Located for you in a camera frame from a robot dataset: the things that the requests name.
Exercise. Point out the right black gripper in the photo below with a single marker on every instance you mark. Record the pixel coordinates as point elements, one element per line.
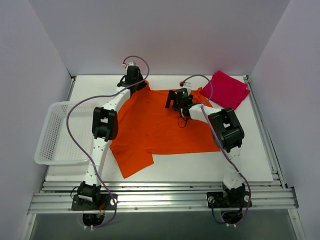
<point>171,100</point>

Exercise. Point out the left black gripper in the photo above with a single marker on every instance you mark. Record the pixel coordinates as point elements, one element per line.
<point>139,84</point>

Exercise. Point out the orange t-shirt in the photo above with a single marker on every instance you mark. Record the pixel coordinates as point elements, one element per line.
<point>147,128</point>

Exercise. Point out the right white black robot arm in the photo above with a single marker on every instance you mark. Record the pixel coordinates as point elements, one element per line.
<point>226,129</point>

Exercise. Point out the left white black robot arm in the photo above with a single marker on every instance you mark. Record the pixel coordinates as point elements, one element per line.
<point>105,129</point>

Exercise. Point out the folded magenta t-shirt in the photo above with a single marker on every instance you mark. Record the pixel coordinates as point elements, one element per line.
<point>225,90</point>

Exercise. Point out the white perforated plastic basket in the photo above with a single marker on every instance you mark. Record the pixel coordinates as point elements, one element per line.
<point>55,146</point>

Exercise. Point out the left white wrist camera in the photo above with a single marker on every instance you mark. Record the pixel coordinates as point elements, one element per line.
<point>131,63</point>

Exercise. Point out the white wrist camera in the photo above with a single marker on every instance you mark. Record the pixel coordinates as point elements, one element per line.
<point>185,84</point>
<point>131,63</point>

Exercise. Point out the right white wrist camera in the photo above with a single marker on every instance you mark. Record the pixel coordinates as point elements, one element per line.
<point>185,84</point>

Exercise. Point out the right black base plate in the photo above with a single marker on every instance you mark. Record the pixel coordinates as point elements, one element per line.
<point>222,199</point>

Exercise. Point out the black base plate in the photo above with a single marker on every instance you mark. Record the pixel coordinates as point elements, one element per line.
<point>222,199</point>
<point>87,203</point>

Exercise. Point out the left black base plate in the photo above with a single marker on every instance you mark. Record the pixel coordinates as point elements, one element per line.
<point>87,203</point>

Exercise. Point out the aluminium rail frame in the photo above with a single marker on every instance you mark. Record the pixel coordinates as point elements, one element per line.
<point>168,199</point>

